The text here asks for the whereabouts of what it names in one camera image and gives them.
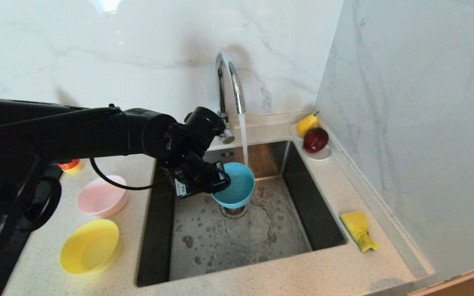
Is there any blue plastic bowl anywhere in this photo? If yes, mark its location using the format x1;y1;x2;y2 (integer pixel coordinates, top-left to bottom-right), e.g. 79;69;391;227
211;162;256;209

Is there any chrome gooseneck faucet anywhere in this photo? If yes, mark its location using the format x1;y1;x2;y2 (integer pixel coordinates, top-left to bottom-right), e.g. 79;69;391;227
216;51;247;145

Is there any orange dish soap bottle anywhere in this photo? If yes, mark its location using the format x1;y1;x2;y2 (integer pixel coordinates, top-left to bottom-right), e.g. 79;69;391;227
57;160;83;174

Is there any stainless steel sink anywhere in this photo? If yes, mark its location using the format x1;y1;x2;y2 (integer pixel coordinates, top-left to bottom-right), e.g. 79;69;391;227
136;141;347;287

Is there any yellow green sponge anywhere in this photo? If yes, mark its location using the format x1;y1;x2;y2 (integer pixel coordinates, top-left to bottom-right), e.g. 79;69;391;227
339;211;380;252

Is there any round metal drain strainer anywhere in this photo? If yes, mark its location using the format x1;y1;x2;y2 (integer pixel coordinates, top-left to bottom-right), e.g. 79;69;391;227
220;205;249;219

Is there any pink plastic bowl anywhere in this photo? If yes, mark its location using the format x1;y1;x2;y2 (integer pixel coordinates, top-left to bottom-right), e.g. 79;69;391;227
77;176;129;218

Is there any small white dish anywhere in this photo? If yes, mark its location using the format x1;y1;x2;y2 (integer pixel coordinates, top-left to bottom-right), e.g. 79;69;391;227
289;123;332;162

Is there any dark red apple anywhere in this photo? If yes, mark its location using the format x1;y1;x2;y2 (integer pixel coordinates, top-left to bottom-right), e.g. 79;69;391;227
303;127;329;153

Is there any yellow pear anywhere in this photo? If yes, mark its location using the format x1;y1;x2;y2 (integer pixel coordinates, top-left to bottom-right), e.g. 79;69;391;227
296;112;319;137

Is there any yellow plastic bowl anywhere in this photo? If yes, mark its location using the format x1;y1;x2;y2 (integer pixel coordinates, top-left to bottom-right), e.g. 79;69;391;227
59;219;121;275

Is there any brown wooden panel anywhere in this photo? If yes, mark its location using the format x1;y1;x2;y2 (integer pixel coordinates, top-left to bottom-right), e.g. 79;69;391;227
406;257;474;296

